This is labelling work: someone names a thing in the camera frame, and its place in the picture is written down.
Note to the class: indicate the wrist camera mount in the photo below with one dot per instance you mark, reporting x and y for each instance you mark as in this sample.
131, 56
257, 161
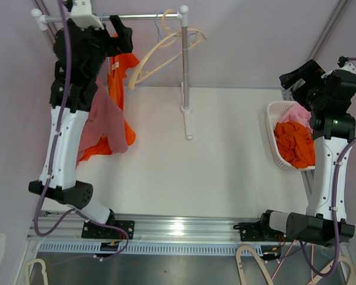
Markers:
345, 67
82, 15

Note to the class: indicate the beige hanger bottom centre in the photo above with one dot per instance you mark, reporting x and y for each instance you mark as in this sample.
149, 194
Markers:
246, 269

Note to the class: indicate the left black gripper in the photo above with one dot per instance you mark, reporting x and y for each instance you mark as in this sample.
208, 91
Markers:
121, 44

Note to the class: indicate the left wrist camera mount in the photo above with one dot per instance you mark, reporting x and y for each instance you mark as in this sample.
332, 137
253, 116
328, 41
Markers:
82, 15

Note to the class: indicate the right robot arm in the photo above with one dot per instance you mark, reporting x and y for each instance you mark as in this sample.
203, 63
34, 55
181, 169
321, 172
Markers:
325, 220

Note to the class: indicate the light pink t shirt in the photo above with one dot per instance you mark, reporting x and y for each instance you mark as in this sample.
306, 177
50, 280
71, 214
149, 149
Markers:
300, 115

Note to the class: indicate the silver clothes rack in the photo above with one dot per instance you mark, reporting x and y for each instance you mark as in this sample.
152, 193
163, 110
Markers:
186, 108

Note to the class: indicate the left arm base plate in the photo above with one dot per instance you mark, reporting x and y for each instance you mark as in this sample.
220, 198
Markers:
92, 231

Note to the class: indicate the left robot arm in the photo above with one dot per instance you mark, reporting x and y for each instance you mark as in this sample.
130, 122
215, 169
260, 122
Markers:
80, 54

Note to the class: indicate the salmon pink t shirt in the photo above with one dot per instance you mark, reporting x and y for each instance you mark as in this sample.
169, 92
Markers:
105, 119

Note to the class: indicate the aluminium mounting rail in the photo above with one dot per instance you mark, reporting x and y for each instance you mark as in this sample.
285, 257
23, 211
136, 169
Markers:
161, 235

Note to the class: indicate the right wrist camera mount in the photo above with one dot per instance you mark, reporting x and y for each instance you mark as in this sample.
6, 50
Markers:
345, 67

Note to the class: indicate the beige plastic hanger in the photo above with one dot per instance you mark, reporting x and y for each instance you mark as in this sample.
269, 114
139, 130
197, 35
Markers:
169, 14
172, 48

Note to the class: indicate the orange t shirt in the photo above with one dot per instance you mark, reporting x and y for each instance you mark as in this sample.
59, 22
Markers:
295, 144
118, 67

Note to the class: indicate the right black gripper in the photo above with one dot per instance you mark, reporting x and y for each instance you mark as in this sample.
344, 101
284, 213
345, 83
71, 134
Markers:
310, 73

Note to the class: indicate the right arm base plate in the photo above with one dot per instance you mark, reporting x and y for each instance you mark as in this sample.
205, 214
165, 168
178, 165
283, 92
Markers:
257, 232

